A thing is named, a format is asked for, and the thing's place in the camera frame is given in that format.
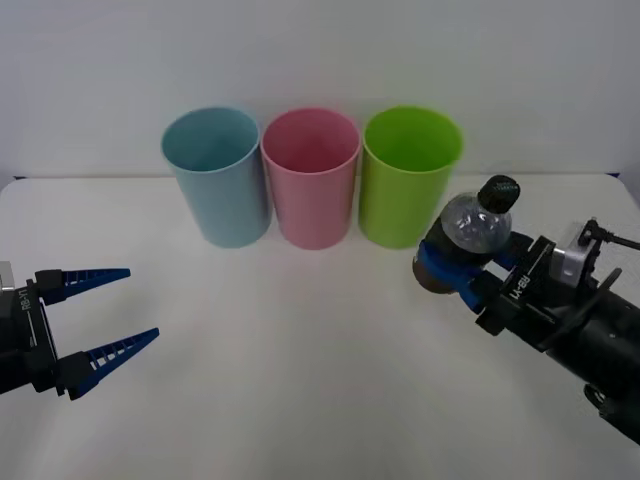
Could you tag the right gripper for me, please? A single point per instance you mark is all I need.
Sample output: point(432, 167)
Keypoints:
point(525, 305)

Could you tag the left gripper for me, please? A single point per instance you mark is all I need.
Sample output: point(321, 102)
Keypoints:
point(25, 340)

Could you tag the clear bottle with black cap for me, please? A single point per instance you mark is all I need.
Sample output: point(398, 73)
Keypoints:
point(475, 220)

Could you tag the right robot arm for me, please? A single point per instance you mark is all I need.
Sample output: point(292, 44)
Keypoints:
point(610, 325)

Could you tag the green plastic bin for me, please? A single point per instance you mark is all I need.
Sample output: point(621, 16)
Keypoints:
point(400, 205)

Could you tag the pale blue plastic bin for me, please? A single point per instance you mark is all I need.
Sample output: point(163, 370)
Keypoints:
point(225, 200)

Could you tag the pink plastic bin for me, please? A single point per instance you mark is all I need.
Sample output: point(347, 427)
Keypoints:
point(312, 210)

